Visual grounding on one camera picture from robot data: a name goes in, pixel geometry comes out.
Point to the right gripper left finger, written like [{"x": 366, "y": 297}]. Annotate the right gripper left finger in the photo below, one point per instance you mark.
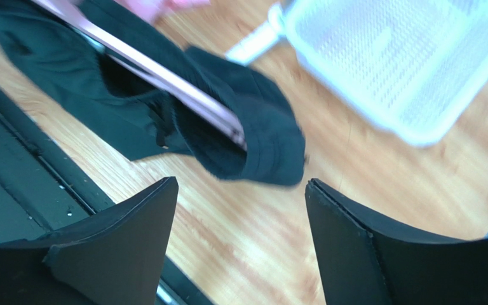
[{"x": 113, "y": 257}]

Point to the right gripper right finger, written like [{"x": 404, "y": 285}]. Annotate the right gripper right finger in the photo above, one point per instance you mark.
[{"x": 365, "y": 257}]

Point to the dark navy shorts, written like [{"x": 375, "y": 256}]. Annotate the dark navy shorts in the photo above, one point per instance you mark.
[{"x": 140, "y": 120}]

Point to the pink plastic hanger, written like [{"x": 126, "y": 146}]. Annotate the pink plastic hanger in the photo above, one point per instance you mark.
[{"x": 150, "y": 71}]

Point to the pink fish print shorts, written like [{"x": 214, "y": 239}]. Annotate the pink fish print shorts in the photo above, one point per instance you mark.
[{"x": 150, "y": 10}]

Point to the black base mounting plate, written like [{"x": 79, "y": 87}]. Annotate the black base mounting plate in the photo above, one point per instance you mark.
[{"x": 43, "y": 190}]

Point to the white plastic basket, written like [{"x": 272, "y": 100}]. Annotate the white plastic basket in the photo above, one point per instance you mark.
[{"x": 408, "y": 67}]

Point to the metal clothes rack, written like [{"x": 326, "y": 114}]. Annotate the metal clothes rack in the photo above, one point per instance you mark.
[{"x": 261, "y": 40}]

